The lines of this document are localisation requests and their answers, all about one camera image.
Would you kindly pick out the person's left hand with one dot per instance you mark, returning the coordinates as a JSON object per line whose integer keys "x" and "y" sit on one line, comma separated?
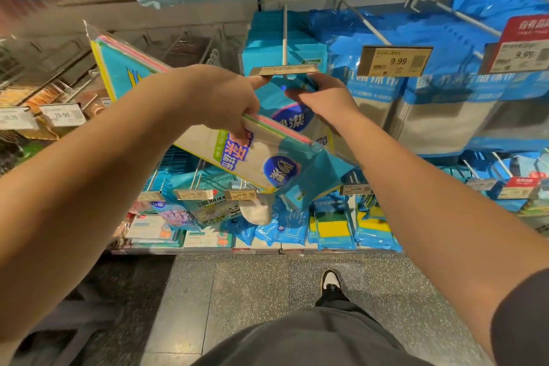
{"x": 219, "y": 104}

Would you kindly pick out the person's right hand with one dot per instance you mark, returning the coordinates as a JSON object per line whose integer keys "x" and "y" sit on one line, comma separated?
{"x": 330, "y": 104}

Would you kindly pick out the blue antibacterial cloth packets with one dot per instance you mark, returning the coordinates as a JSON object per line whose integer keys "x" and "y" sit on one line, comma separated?
{"x": 365, "y": 31}

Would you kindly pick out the person's right forearm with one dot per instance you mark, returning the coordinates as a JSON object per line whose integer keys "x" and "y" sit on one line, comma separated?
{"x": 446, "y": 215}

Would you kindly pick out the small yellowish shelf tag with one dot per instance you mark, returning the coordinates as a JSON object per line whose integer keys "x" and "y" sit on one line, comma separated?
{"x": 242, "y": 195}

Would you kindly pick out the person's black shoe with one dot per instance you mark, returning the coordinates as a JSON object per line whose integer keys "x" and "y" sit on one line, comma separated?
{"x": 331, "y": 284}

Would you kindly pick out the person's grey trousers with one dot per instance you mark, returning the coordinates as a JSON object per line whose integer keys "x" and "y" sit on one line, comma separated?
{"x": 317, "y": 336}

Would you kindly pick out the person's dark right sleeve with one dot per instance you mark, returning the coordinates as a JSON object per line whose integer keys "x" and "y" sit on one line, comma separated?
{"x": 523, "y": 318}

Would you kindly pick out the yellowish price tag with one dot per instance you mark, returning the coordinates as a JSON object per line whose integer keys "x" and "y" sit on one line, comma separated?
{"x": 283, "y": 71}
{"x": 394, "y": 62}

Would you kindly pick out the yellow green sponge packets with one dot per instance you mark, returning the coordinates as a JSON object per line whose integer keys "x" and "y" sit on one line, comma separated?
{"x": 334, "y": 228}

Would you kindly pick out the blue glove packets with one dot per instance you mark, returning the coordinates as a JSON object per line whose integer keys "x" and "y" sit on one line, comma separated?
{"x": 274, "y": 228}

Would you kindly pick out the pink goods pile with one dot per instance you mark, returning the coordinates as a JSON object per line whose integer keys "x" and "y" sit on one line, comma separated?
{"x": 150, "y": 228}

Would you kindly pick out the pale white price tag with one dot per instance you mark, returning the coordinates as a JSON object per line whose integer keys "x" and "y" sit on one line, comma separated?
{"x": 17, "y": 119}
{"x": 63, "y": 114}

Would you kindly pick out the hanging brownish packets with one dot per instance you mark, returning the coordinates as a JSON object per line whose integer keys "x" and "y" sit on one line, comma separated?
{"x": 60, "y": 78}

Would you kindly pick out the red white price tag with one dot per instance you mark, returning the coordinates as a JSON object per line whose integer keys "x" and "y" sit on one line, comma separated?
{"x": 519, "y": 53}

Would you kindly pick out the striped sponge packets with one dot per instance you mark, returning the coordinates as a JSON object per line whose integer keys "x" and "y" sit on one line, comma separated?
{"x": 515, "y": 194}

